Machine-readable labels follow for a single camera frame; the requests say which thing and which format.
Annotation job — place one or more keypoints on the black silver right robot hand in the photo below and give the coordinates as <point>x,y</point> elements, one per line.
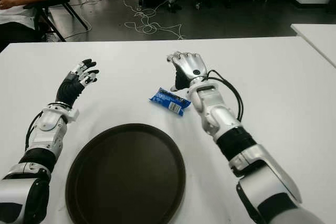
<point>191,68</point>

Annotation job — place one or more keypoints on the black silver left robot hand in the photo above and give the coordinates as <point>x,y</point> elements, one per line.
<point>69,89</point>

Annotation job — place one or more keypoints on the blue Oreo cookie pack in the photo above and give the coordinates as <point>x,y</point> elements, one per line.
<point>165,99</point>

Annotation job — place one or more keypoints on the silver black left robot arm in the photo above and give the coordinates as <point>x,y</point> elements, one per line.
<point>50,121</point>

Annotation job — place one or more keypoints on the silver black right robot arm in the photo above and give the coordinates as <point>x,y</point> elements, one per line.
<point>262,171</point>

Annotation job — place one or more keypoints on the seated person in white shirt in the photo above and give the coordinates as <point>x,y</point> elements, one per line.
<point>15,6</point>

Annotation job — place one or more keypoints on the round dark brown tray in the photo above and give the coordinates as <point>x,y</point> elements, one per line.
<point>126,176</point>

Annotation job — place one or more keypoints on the white side table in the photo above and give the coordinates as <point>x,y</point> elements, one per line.
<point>317,37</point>

